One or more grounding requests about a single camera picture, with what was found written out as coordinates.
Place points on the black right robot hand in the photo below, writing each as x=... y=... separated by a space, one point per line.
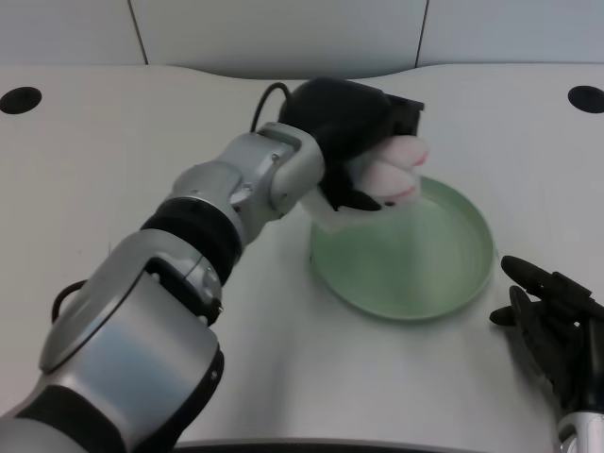
x=552 y=330

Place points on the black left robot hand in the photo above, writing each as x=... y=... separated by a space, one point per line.
x=344 y=137

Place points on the white plush rabbit doll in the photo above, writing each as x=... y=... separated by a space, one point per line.
x=391 y=174

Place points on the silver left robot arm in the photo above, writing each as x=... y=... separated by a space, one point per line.
x=156 y=292

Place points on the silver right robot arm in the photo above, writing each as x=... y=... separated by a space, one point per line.
x=582 y=431

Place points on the green round plate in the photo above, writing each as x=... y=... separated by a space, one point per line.
x=406 y=269

